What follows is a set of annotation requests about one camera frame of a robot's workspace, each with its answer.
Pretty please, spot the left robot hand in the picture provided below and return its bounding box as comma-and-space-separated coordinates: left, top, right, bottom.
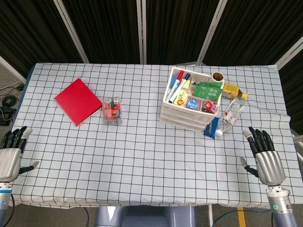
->
0, 126, 40, 183

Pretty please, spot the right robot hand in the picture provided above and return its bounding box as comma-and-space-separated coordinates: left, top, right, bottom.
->
240, 126, 286, 185

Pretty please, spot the transparent plastic drawer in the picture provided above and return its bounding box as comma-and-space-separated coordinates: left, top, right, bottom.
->
159, 116, 211, 131
160, 105, 217, 121
160, 111, 214, 126

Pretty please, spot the clear box with red contents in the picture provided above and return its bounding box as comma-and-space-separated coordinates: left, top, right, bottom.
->
102, 96, 124, 126

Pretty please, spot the white drawer organizer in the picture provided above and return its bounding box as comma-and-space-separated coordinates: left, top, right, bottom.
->
159, 66, 225, 131

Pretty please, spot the black power adapter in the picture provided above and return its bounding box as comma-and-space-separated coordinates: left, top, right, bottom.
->
0, 106, 16, 126

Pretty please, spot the clear water bottle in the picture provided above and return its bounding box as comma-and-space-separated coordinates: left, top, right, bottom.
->
214, 98, 247, 137

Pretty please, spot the blue snack wrapper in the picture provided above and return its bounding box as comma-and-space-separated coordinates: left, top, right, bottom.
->
203, 117, 220, 140

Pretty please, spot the red candy packet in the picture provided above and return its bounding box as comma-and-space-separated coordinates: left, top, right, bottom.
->
202, 100, 220, 114

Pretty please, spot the yellow label tea bottle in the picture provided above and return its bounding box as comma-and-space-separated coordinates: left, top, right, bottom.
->
221, 82, 249, 100

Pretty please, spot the red spiral notebook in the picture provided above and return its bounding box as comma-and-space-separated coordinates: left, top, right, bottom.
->
53, 78, 103, 128

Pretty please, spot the green tea packet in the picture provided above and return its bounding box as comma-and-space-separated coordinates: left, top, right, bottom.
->
192, 84, 223, 103
198, 81, 225, 90

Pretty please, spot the small blue packet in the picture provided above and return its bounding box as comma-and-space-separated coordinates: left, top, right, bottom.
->
186, 98, 200, 110

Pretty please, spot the yellow lion snack packet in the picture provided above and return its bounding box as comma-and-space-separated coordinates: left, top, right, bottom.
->
174, 89, 189, 106

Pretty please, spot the blue-capped whiteboard marker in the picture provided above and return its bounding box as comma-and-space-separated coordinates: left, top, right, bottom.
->
170, 73, 191, 100

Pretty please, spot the red-capped whiteboard marker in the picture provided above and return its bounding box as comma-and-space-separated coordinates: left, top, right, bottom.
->
168, 70, 185, 103

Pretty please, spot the checkered tablecloth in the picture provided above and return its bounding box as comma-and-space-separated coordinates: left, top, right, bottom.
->
4, 61, 303, 210

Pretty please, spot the grey-blue robot torso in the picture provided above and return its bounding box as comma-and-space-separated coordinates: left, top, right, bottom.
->
94, 205, 197, 227

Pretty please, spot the black folding partition screen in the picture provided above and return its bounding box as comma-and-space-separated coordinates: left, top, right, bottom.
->
0, 0, 303, 142

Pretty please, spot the black cable bundle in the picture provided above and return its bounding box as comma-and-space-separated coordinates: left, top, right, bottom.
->
0, 86, 24, 108

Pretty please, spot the blue floor cable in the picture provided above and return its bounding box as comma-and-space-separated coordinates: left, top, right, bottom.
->
213, 208, 273, 227

